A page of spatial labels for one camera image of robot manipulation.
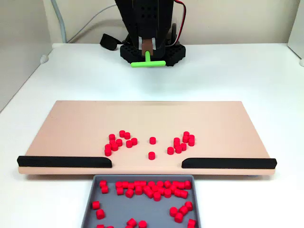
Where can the green T-shaped pusher tool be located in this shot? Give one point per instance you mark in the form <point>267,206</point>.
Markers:
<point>147,58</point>

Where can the black foam bar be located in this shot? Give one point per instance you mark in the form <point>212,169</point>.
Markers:
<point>232,163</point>
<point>59,162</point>

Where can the gray plastic tray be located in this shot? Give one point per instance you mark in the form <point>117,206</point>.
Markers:
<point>142,209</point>

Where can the white side panel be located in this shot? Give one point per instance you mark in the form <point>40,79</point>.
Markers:
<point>298,23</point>

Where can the pink flat board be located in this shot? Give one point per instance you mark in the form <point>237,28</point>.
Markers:
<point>71,128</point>

